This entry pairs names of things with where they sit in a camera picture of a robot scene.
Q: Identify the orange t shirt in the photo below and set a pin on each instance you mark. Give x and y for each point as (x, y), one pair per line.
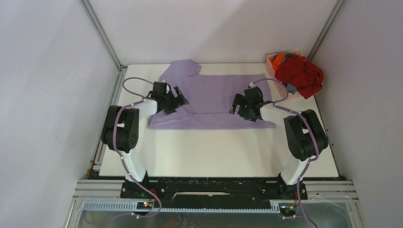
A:
(277, 60)

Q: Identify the aluminium frame rail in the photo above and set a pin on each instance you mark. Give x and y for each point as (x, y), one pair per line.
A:
(331, 202)

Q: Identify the lavender t shirt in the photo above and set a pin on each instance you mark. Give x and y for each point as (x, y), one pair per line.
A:
(210, 99)

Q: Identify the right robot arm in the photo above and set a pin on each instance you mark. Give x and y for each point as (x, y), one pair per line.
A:
(305, 136)

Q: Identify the corner aluminium post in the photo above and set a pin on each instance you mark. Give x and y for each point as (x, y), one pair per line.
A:
(95, 21)
(326, 28)

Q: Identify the pink laundry basket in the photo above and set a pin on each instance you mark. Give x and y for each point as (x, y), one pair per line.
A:
(282, 86)

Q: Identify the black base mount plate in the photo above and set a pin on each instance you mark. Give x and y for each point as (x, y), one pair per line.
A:
(213, 193)

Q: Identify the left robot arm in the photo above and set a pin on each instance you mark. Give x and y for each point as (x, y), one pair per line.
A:
(120, 131)

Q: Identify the left corner aluminium post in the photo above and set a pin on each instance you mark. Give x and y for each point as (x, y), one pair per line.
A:
(95, 21)

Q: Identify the right corner aluminium post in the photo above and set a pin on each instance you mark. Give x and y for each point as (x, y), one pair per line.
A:
(326, 28)

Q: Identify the grey blue garment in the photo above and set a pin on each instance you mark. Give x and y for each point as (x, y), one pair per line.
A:
(291, 89)

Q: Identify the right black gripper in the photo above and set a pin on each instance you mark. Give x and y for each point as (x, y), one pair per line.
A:
(240, 99)

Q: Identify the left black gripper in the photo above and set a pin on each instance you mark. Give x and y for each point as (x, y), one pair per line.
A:
(177, 102)

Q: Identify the red t shirt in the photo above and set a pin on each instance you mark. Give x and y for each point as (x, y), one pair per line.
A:
(303, 74)

